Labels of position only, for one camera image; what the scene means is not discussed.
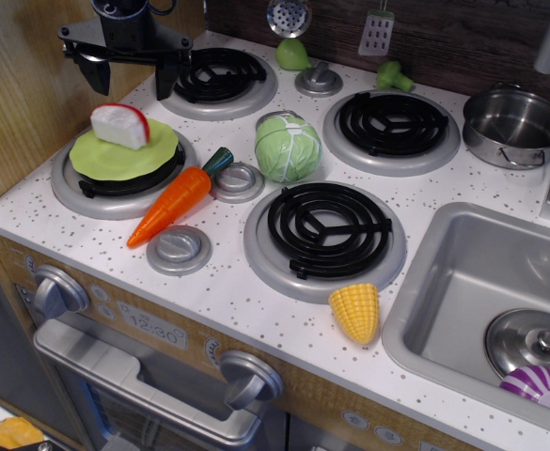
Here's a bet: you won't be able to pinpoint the grey stove knob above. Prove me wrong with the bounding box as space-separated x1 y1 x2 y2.
294 61 343 98
210 163 265 204
146 225 212 276

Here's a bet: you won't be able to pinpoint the black burner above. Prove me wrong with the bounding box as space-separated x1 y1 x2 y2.
322 90 462 178
51 135 198 220
244 181 407 303
161 48 278 121

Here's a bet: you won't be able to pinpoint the front grey stove knob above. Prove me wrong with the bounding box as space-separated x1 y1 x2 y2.
146 225 212 276

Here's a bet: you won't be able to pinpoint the left oven dial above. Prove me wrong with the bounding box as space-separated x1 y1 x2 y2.
32 264 90 319

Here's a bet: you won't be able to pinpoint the light green toy plate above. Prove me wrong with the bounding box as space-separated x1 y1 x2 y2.
69 119 180 181

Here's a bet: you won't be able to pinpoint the grey oven door handle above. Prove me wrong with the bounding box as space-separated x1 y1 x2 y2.
34 320 261 450

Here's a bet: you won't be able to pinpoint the purple white toy onion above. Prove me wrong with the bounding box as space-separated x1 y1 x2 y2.
499 365 550 409

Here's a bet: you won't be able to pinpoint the hanging perforated ladle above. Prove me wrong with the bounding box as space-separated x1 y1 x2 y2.
266 0 312 39

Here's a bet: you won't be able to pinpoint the back right black burner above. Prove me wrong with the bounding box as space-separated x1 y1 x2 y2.
322 90 462 178

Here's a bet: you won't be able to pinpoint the green toy cabbage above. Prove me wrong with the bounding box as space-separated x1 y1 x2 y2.
254 110 322 184

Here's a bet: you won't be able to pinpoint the grey sink basin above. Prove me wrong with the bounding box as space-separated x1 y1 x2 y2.
383 203 550 432

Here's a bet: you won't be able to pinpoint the red white toy sushi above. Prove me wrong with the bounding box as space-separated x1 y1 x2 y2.
90 103 150 150

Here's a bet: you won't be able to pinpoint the small steel pot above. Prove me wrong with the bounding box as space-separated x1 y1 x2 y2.
463 84 550 170

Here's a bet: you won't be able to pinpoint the front left black burner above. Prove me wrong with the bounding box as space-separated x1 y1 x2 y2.
51 135 198 220

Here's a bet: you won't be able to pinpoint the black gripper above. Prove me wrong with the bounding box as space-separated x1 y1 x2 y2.
57 1 193 101

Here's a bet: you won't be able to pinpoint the oven clock display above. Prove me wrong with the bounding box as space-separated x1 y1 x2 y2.
117 301 188 350

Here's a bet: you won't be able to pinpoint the orange toy carrot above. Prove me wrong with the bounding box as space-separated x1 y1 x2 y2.
127 147 234 248

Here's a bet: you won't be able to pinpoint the front right black burner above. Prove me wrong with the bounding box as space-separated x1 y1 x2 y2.
244 181 407 303

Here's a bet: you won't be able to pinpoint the orange object bottom left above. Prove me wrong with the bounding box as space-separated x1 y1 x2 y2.
0 417 44 450

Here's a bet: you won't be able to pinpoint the green toy pear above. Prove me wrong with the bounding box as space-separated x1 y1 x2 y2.
275 38 312 70

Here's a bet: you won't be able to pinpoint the right oven dial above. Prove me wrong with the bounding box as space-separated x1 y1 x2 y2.
220 350 284 411

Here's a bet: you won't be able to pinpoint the hanging slotted spatula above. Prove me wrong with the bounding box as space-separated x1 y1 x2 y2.
358 1 395 56

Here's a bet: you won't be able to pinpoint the back grey stove knob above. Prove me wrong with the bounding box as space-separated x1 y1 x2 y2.
294 61 343 98

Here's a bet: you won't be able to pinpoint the yellow toy corn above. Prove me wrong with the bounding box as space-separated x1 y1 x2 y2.
328 283 379 345

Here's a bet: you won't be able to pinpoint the oven dial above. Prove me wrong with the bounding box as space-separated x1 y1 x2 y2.
32 264 90 319
220 350 284 411

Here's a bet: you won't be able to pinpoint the middle grey stove knob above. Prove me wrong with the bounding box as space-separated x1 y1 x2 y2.
210 163 265 204

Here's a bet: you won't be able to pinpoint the steel pot lid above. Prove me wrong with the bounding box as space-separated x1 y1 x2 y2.
484 309 550 378

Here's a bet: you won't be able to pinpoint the green toy broccoli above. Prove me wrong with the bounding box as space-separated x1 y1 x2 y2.
376 61 414 92

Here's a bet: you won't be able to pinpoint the back left black burner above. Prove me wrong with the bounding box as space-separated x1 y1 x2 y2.
161 48 278 121

